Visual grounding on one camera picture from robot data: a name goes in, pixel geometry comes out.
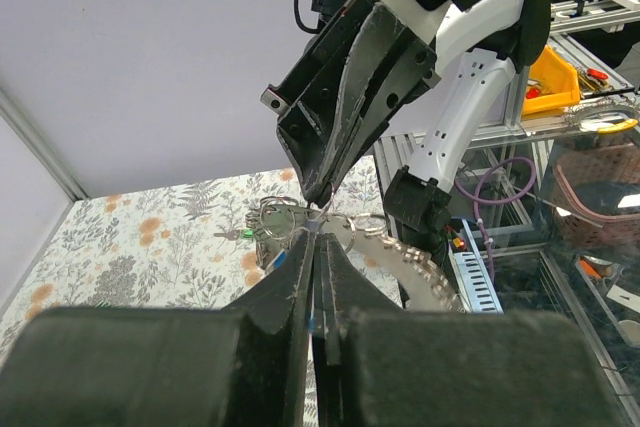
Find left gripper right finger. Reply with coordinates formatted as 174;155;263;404
319;234;623;426

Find key with blue tag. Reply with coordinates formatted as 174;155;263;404
269;220;320;338

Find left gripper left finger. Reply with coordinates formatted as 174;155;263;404
0;231;317;427

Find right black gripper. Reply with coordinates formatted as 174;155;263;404
261;0;437;205

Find pink woven basket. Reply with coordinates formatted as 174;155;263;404
551;143;639;251

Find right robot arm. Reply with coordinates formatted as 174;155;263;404
261;0;551;253

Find green key tag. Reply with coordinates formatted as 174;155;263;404
213;228;254;241

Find yellow storage bin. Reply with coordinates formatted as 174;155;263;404
522;45;581;117

